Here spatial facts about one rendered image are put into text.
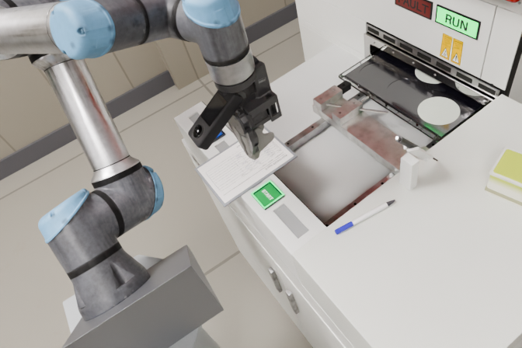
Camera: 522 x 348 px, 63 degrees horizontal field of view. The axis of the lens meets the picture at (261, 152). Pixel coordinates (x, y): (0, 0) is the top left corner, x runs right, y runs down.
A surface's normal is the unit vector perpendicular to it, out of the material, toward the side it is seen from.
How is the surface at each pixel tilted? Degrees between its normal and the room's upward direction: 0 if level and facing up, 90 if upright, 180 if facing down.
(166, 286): 90
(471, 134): 0
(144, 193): 64
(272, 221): 0
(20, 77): 90
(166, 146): 0
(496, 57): 90
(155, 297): 90
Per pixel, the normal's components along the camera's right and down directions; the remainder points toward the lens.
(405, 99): -0.21, -0.64
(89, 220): 0.65, -0.34
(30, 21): -0.57, -0.04
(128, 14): 0.75, -0.12
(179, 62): 0.51, 0.58
